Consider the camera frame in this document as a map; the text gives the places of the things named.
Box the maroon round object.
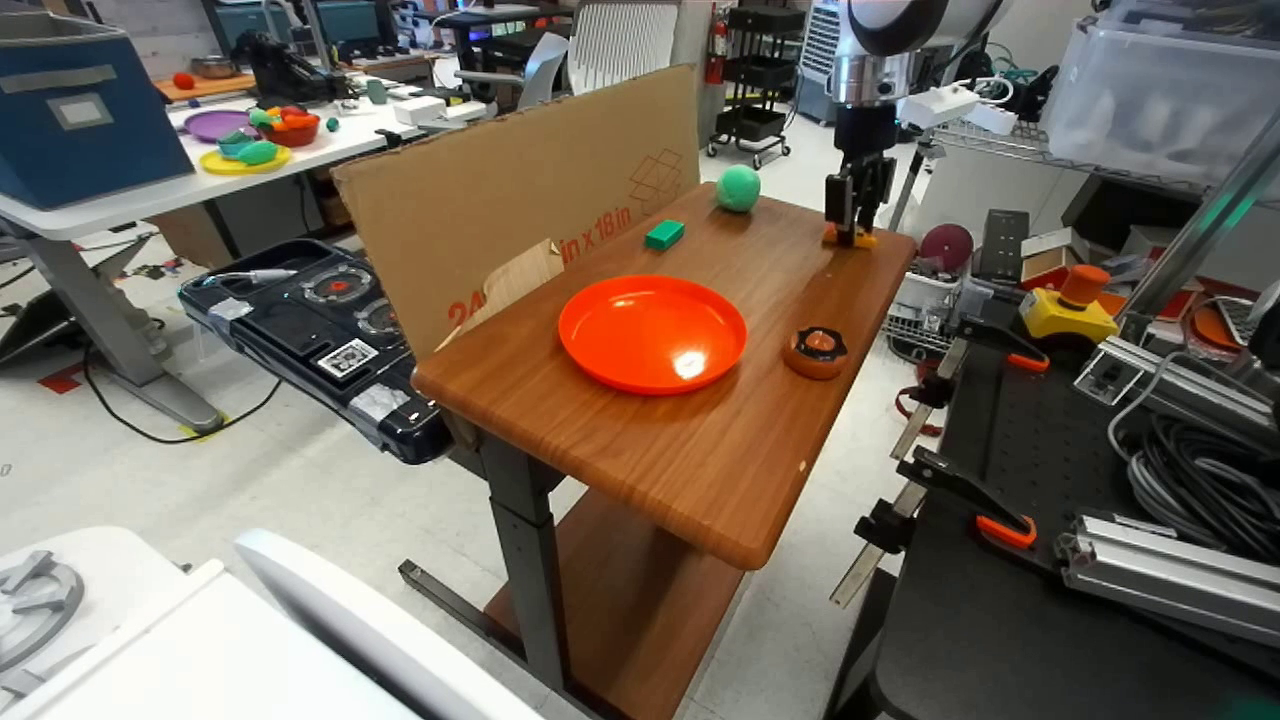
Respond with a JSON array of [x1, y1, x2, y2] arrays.
[[915, 222, 978, 278]]

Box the purple plate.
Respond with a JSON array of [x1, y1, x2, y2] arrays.
[[179, 108, 255, 149]]

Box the green ball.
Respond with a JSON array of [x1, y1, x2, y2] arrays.
[[710, 164, 763, 216]]

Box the black equipment case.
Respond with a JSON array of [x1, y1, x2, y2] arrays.
[[175, 235, 454, 468]]

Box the clear plastic bin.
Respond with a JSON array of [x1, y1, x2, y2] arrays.
[[1040, 0, 1280, 191]]

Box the black perforated mounting table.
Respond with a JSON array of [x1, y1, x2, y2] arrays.
[[822, 338, 1280, 720]]

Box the yellow emergency stop button box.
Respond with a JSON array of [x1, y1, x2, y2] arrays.
[[1014, 260, 1121, 347]]

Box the short aluminium extrusion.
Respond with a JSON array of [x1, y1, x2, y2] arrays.
[[1072, 334, 1280, 451]]

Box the grey remote control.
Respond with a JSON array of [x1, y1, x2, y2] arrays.
[[977, 206, 1031, 284]]

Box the black floor cable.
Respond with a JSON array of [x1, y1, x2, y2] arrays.
[[76, 345, 293, 451]]

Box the brown wooden table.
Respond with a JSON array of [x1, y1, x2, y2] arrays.
[[410, 181, 918, 720]]

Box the cardboard panel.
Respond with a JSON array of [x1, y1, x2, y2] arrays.
[[326, 66, 702, 366]]

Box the long aluminium extrusion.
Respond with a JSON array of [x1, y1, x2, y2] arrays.
[[1056, 512, 1280, 651]]

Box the blue storage box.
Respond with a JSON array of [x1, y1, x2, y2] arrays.
[[0, 14, 197, 214]]

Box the white desk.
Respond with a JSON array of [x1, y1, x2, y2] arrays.
[[0, 91, 445, 432]]

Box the orange plate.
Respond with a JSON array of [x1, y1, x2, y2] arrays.
[[554, 271, 751, 399]]

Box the yellow plate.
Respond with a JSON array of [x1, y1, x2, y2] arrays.
[[197, 142, 296, 181]]

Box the black wheeled cart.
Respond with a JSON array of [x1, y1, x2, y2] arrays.
[[702, 4, 812, 173]]

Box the red bowl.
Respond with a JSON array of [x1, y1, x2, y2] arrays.
[[260, 108, 322, 154]]

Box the brown toy donut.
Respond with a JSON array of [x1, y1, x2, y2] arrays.
[[778, 320, 853, 385]]

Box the grey metal stand pole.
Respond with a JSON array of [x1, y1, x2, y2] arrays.
[[1114, 118, 1280, 338]]

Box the orange black bar clamp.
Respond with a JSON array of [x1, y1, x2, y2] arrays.
[[890, 449, 1043, 558], [957, 314, 1056, 377]]

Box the toy pizza slice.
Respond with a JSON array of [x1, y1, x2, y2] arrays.
[[820, 226, 878, 258]]

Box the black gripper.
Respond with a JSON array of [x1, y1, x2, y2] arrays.
[[820, 99, 899, 249]]

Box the coiled black cables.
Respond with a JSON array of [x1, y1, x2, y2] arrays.
[[1104, 385, 1280, 565]]

